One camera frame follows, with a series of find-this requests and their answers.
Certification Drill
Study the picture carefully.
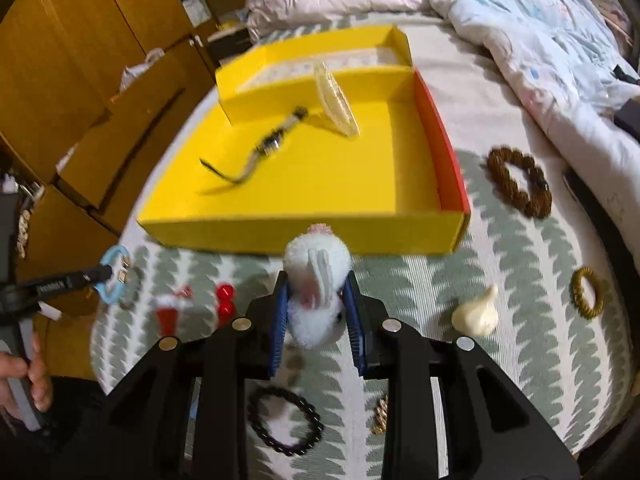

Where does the light blue ring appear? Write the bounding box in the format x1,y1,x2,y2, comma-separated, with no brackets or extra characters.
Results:
97,245,134,306

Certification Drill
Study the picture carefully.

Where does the brown bead bracelet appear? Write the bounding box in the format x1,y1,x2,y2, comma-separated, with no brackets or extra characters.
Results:
486,145,553,219

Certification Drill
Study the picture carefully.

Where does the dark blue box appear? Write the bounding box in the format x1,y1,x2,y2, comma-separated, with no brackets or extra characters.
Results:
606,62,640,86
612,102,640,144

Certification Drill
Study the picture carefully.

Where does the red white hair clip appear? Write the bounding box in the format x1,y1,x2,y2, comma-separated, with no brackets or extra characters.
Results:
155,285,196,337

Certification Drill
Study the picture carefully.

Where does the white gourd ornament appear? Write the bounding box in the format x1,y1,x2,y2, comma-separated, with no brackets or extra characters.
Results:
451,285,500,336

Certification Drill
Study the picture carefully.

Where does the hanging key bunch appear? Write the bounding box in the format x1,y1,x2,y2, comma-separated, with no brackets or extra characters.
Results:
16,184,42,261

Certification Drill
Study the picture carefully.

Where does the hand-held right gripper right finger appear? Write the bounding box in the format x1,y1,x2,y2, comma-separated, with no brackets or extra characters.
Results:
345,270,581,480

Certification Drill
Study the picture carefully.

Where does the leaf pattern bedsheet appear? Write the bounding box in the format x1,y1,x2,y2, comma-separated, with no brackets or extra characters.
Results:
90,10,637,463

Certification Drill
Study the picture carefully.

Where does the white plastic bag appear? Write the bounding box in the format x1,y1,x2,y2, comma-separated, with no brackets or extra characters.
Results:
119,48,167,94

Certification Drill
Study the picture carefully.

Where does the white floral quilt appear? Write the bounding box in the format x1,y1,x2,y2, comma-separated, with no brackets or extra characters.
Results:
417,0,640,243

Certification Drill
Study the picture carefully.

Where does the black bead bracelet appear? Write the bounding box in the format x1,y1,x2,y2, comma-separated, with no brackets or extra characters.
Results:
247,385,325,457

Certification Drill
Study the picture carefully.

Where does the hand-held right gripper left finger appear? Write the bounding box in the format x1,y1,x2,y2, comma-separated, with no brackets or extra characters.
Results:
75,270,291,480

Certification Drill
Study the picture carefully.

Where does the white blue box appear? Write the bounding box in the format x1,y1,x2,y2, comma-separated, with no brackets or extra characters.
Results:
181,0,217,26

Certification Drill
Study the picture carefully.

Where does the wooden bedside cabinet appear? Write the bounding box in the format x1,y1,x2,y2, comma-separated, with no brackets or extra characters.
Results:
22,35,221,381

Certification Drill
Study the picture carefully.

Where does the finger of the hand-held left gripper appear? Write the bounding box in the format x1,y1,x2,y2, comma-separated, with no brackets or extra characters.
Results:
0,265,115,313

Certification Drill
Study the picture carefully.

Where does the olive spiral hair tie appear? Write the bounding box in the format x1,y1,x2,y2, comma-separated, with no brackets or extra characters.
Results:
571,266,607,319

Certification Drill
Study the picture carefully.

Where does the yellow cardboard box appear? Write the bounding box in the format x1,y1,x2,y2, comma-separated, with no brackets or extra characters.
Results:
136,25,472,256

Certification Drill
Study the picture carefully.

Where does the clear yellow coil hair tie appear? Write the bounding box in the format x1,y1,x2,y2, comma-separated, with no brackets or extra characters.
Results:
312,59,361,139

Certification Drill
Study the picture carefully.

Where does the silver black wristwatch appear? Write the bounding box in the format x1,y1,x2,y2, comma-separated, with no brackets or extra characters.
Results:
199,105,308,186

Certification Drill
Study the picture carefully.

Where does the person's left hand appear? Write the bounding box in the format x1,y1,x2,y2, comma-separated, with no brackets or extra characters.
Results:
0,334,54,413

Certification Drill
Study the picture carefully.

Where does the gold chain bracelet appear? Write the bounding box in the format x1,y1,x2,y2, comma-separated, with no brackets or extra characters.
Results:
370,394,389,435

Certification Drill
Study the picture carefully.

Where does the wooden wardrobe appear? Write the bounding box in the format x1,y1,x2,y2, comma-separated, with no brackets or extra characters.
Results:
0,0,251,183

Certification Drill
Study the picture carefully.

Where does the white fluffy rabbit hair clip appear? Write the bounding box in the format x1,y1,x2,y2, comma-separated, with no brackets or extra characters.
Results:
283,224,354,349

